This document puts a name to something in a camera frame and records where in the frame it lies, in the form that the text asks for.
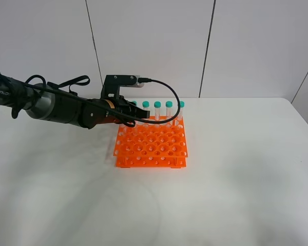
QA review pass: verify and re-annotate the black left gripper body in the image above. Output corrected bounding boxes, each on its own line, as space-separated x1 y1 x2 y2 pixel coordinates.
100 75 136 125

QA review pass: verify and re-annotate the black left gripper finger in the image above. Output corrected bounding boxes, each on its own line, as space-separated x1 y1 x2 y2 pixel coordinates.
128 101 148 119

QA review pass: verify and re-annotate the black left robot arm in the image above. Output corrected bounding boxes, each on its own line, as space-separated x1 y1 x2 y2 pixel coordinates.
0 74 150 129

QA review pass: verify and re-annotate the orange test tube rack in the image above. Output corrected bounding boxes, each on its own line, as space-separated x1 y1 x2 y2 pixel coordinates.
113 120 188 169

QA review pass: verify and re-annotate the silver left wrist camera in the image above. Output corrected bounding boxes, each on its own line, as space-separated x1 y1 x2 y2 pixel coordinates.
133 75 144 88

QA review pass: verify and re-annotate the thick black camera cable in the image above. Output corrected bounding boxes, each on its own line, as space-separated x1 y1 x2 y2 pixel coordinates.
0 67 181 128

